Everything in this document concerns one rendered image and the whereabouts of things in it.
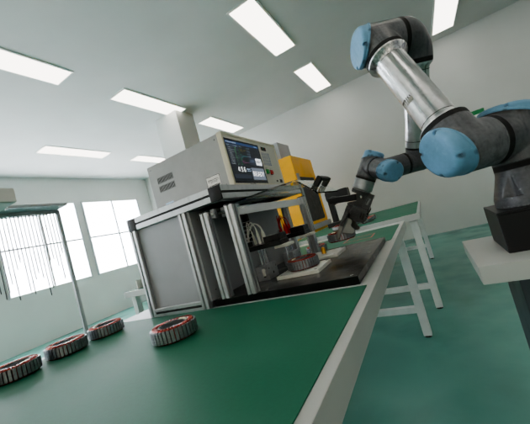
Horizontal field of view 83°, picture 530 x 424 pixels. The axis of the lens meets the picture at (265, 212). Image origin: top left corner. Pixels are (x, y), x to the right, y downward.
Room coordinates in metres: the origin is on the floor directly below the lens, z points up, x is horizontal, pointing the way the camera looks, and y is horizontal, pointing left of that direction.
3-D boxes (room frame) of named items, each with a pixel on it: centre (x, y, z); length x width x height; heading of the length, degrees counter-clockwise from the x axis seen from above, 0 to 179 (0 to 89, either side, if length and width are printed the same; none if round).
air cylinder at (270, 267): (1.11, 0.05, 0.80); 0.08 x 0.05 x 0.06; 152
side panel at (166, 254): (1.05, 0.37, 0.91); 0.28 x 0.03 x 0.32; 62
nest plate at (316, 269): (1.05, -0.08, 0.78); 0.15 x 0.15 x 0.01; 62
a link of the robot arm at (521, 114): (0.71, -0.61, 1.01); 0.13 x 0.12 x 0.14; 97
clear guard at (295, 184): (1.06, -0.08, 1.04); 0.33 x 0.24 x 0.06; 62
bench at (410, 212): (3.35, -1.05, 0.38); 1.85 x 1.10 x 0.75; 152
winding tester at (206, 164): (1.32, 0.15, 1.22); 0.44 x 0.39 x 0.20; 152
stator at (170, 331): (0.76, 0.30, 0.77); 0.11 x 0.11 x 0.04
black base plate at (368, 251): (1.16, -0.12, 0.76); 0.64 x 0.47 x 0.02; 152
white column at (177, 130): (5.27, 1.11, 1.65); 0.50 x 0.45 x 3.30; 62
